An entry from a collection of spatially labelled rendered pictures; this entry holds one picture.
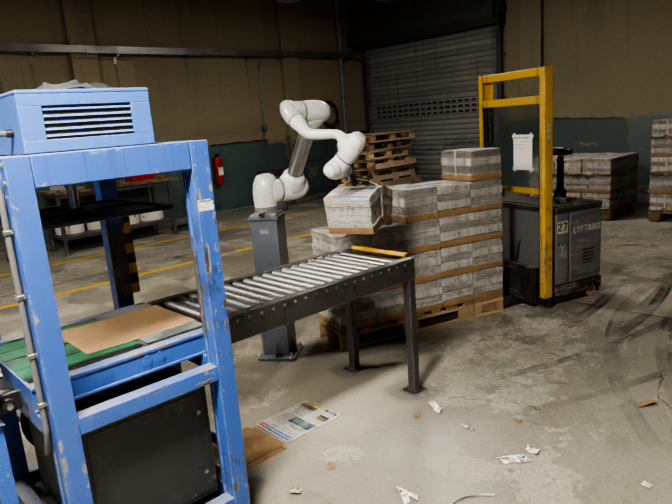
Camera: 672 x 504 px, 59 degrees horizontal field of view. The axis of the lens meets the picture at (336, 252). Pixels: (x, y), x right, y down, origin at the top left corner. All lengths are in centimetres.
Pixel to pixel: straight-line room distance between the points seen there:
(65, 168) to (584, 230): 409
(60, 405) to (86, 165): 76
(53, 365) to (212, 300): 58
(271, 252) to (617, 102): 749
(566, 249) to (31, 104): 401
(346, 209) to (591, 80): 763
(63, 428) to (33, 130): 96
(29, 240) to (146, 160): 45
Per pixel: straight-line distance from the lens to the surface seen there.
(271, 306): 269
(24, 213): 197
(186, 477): 256
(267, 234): 394
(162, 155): 213
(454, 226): 448
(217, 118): 1116
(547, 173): 476
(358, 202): 338
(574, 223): 507
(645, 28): 1036
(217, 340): 232
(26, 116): 216
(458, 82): 1182
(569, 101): 1076
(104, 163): 205
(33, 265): 199
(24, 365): 246
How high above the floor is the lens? 158
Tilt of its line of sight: 12 degrees down
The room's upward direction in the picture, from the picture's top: 4 degrees counter-clockwise
